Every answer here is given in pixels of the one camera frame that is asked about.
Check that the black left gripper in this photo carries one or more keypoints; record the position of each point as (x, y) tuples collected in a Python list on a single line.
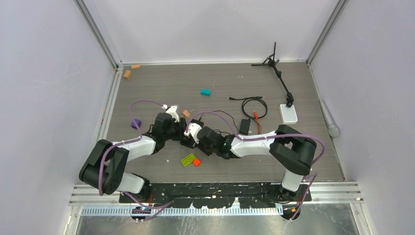
[(181, 126)]

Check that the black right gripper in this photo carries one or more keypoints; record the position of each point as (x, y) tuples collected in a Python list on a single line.
[(199, 146)]

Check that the black power adapter with cord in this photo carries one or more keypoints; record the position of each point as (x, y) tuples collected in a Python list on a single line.
[(249, 131)]

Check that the black network switch box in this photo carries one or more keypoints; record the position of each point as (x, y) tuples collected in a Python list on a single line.
[(189, 138)]

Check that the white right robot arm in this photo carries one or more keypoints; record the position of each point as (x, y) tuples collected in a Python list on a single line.
[(294, 150)]

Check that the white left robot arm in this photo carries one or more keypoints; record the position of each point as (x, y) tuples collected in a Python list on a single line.
[(104, 169)]

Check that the orange-red cube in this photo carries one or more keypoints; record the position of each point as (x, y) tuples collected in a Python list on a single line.
[(196, 162)]

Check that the tan wooden block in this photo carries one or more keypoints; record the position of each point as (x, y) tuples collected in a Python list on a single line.
[(186, 113)]

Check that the green lego brick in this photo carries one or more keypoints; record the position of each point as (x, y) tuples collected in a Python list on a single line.
[(189, 159)]

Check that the purple block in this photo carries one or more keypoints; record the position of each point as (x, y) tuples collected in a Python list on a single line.
[(136, 123)]

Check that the teal block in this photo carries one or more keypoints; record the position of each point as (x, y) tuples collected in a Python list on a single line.
[(205, 92)]

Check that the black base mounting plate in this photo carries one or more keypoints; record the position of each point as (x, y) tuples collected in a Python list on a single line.
[(216, 195)]

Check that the orange block near corner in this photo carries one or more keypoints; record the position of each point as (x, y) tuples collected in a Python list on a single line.
[(127, 75)]

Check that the white box under tripod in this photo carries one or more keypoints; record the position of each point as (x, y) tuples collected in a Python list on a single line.
[(288, 114)]

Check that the black tripod stand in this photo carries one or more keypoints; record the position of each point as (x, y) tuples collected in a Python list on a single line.
[(271, 62)]

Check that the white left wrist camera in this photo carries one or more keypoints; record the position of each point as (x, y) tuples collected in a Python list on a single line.
[(172, 110)]

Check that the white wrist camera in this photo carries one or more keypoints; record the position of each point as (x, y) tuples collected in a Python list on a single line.
[(172, 110), (192, 132)]

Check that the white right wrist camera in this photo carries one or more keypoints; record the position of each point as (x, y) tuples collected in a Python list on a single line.
[(192, 132)]

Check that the grey cylinder by wall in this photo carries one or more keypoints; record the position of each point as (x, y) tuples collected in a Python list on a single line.
[(330, 123)]

